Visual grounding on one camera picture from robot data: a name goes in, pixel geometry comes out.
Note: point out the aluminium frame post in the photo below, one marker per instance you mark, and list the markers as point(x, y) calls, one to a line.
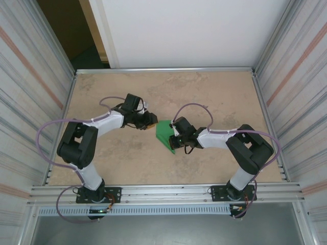
point(55, 43)
point(276, 38)

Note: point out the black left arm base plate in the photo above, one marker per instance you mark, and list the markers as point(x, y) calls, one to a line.
point(115, 194)

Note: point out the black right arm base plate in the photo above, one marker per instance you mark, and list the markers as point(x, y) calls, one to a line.
point(217, 191)

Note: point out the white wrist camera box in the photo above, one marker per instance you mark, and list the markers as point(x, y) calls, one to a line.
point(144, 106)
point(175, 130)

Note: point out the wide aluminium mounting rail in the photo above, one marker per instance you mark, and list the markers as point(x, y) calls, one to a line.
point(166, 194)

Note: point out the white door panel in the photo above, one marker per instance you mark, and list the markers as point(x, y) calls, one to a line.
point(178, 33)

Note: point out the beige door frame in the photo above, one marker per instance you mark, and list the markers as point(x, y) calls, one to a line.
point(92, 28)

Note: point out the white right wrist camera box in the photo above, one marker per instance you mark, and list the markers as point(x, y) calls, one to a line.
point(175, 130)

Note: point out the small controller board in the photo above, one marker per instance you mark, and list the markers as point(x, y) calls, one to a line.
point(238, 208)
point(98, 211)

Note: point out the grey metal lower shelf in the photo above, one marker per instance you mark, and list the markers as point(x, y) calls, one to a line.
point(166, 229)

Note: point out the thin aluminium table edge rail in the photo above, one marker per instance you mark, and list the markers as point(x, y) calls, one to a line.
point(166, 70)

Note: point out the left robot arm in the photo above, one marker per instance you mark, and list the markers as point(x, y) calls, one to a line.
point(76, 148)

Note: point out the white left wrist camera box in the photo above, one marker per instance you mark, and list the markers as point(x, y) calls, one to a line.
point(144, 106)

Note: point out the green square paper sheet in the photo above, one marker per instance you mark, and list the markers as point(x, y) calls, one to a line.
point(163, 132)

